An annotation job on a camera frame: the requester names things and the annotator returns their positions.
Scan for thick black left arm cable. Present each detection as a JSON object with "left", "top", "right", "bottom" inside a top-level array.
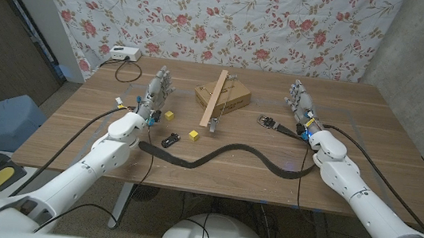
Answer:
[{"left": 9, "top": 93, "right": 136, "bottom": 210}]

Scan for black leather belt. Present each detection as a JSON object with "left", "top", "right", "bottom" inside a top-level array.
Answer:
[{"left": 135, "top": 101, "right": 321, "bottom": 184}]

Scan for floral print backdrop cloth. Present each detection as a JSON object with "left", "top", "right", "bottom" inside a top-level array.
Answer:
[{"left": 15, "top": 0, "right": 405, "bottom": 116}]

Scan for white power strip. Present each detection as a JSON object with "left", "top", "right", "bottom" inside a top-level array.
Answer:
[{"left": 107, "top": 44, "right": 143, "bottom": 64}]

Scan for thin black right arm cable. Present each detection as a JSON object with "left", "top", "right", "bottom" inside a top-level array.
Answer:
[{"left": 291, "top": 143, "right": 424, "bottom": 238}]

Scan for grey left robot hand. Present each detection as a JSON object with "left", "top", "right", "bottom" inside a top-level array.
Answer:
[{"left": 134, "top": 62, "right": 180, "bottom": 126}]

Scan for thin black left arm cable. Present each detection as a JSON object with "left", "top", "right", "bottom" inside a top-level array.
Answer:
[{"left": 33, "top": 114, "right": 159, "bottom": 238}]

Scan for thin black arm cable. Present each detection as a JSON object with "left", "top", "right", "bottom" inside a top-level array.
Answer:
[
  {"left": 33, "top": 114, "right": 159, "bottom": 238},
  {"left": 291, "top": 143, "right": 424, "bottom": 238}
]

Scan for black looped power cable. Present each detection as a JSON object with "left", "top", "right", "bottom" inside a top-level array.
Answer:
[{"left": 98, "top": 54, "right": 144, "bottom": 86}]

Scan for wooden strip with metal rod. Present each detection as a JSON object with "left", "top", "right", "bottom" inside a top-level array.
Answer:
[{"left": 197, "top": 67, "right": 240, "bottom": 135}]

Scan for small black toy car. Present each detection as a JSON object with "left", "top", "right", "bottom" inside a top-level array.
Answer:
[{"left": 160, "top": 131, "right": 181, "bottom": 150}]

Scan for black round fan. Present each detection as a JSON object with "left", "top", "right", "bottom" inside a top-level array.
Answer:
[{"left": 130, "top": 184, "right": 161, "bottom": 205}]

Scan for brown cardboard box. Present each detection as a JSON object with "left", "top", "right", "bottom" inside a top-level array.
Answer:
[{"left": 191, "top": 75, "right": 254, "bottom": 119}]

